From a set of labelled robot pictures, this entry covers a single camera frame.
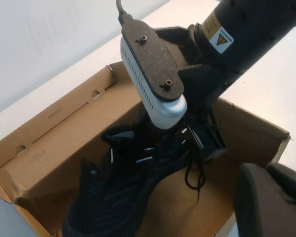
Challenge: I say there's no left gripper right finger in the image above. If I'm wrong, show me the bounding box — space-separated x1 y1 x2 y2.
266 162 296 205

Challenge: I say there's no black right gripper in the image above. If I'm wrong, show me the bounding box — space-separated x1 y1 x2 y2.
155 0 296 162

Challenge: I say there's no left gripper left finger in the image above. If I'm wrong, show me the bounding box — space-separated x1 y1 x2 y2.
233 162 296 237

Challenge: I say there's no black knit laced shoe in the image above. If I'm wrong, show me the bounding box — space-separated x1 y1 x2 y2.
63 123 208 237

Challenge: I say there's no brown cardboard shoe box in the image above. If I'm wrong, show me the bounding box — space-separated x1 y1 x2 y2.
0 61 292 237

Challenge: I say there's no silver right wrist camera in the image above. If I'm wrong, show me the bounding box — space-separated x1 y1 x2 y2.
119 37 188 131

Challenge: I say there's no black right camera cable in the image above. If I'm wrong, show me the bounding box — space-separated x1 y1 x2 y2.
115 0 133 20

